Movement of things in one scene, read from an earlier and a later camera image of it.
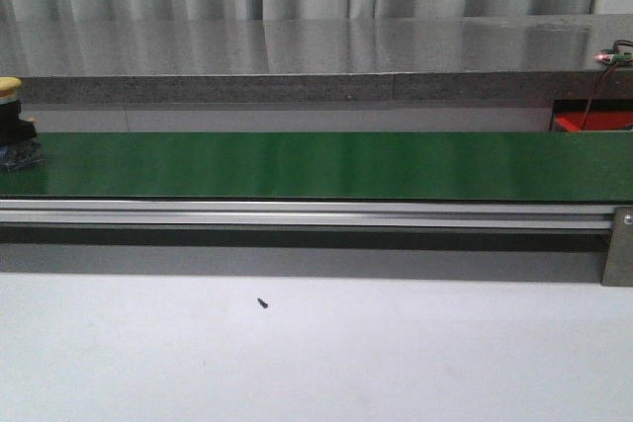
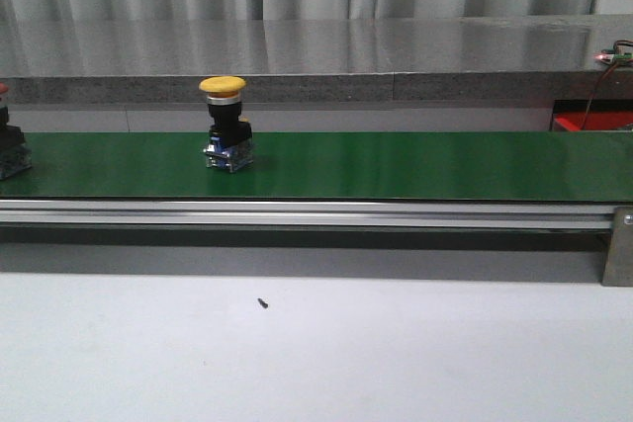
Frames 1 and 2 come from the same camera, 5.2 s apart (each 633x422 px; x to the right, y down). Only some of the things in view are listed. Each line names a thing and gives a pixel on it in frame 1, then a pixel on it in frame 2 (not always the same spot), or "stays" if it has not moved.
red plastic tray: [596, 121] stays
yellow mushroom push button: [19, 148] -> [229, 144]
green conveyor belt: [573, 167] stays
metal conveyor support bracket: [618, 271] stays
